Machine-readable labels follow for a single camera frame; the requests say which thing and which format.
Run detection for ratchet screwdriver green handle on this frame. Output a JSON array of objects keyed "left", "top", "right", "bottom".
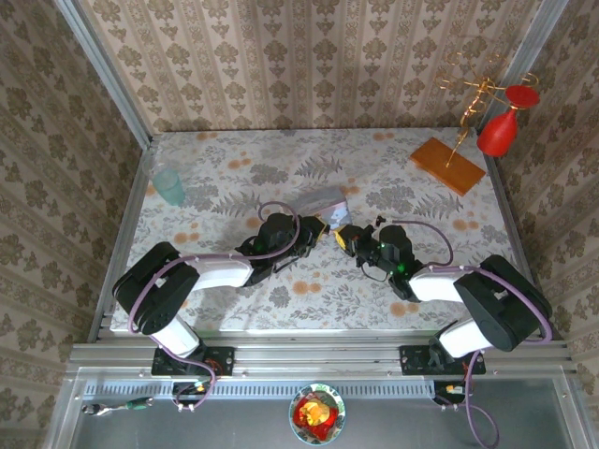
[{"left": 81, "top": 396, "right": 155, "bottom": 417}]

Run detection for red wine glass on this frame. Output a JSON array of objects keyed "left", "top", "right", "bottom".
[{"left": 475, "top": 84, "right": 541, "bottom": 158}]

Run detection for patterned bowl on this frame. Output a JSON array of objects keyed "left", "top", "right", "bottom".
[{"left": 287, "top": 383, "right": 348, "bottom": 446}]

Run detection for aluminium profile frame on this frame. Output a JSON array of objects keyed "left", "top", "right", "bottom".
[{"left": 44, "top": 0, "right": 599, "bottom": 449}]

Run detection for gold wire rack wooden base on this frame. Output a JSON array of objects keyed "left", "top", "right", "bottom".
[{"left": 409, "top": 49, "right": 540, "bottom": 197}]

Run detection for grey slotted cable duct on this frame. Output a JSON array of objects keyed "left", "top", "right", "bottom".
[{"left": 82, "top": 379, "right": 437, "bottom": 399}]

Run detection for red and yellow candy wrappers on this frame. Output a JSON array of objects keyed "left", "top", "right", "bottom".
[{"left": 293, "top": 394, "right": 340, "bottom": 434}]

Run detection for floral table cover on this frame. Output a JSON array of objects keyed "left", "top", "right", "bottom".
[{"left": 111, "top": 127, "right": 523, "bottom": 334}]

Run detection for cartoon dog tin box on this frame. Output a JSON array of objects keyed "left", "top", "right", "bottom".
[{"left": 292, "top": 185, "right": 354, "bottom": 234}]

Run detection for small controller board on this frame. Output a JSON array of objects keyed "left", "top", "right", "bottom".
[
  {"left": 170, "top": 380, "right": 211, "bottom": 409},
  {"left": 432, "top": 379, "right": 475, "bottom": 407}
]

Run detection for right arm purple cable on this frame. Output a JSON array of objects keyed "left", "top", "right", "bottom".
[{"left": 390, "top": 218, "right": 554, "bottom": 449}]

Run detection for translucent green plastic cup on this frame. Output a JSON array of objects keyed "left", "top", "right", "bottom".
[{"left": 153, "top": 167, "right": 187, "bottom": 207}]

